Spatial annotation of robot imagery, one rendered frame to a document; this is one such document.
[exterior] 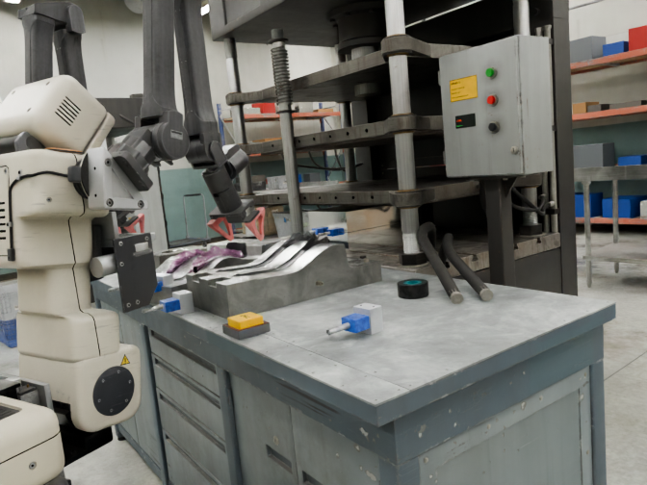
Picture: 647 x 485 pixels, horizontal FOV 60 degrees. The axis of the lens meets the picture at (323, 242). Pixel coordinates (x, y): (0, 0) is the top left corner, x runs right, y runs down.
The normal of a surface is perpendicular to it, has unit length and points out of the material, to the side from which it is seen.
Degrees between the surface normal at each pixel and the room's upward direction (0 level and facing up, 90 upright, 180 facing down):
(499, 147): 90
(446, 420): 90
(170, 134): 90
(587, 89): 90
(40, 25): 102
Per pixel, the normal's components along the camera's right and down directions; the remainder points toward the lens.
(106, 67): 0.63, 0.04
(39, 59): 0.82, 0.00
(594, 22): -0.77, 0.16
